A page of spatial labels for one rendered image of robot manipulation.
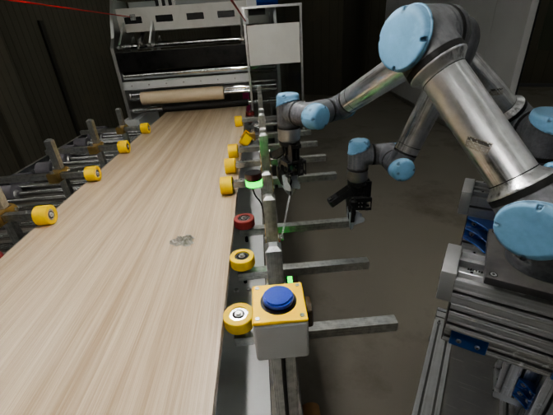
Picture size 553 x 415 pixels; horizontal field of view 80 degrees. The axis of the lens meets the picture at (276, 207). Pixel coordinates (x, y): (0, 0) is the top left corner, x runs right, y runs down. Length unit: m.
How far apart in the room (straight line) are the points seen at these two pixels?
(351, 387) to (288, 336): 1.42
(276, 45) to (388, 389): 2.80
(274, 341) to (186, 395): 0.37
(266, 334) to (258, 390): 0.66
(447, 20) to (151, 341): 0.93
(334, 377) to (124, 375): 1.22
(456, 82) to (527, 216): 0.27
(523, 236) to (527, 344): 0.38
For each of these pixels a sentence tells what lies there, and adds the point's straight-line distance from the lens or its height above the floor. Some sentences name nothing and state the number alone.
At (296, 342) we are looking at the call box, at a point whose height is 1.18.
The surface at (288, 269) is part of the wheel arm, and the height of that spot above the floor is 0.85.
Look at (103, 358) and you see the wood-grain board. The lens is 0.92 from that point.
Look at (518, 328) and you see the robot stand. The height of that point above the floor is 0.89.
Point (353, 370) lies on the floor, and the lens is 1.91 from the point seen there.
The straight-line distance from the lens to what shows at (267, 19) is 3.36.
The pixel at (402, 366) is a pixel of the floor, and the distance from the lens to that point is 1.97.
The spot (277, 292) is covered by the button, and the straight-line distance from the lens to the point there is 0.45.
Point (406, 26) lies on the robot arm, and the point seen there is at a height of 1.53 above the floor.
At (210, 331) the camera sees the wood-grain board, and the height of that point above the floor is 0.90.
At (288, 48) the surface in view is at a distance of 3.37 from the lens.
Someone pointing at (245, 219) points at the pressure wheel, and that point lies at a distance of 1.29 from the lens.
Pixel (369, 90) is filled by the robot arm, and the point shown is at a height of 1.38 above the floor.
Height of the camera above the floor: 1.53
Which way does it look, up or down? 28 degrees down
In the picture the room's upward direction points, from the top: 4 degrees counter-clockwise
